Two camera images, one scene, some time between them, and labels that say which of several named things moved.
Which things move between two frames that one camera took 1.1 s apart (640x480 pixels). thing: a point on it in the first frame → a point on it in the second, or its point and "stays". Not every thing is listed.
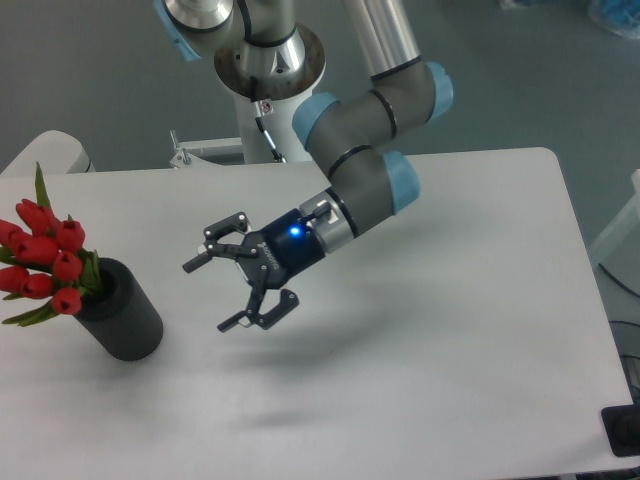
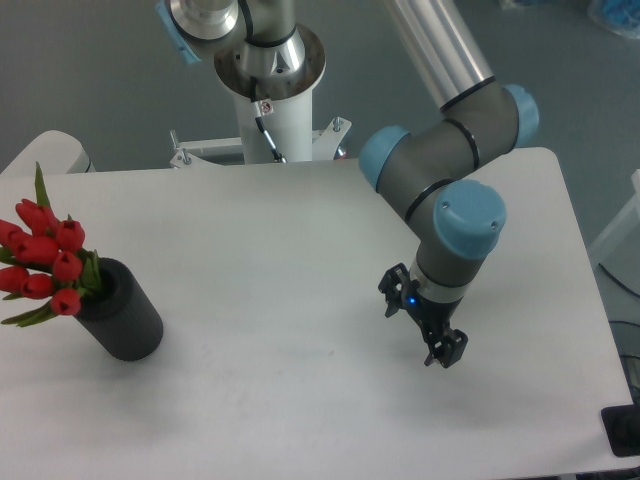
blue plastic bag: (619, 16) stays
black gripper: (286, 249) → (433, 314)
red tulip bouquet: (42, 260) stays
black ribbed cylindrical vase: (122, 318) stays
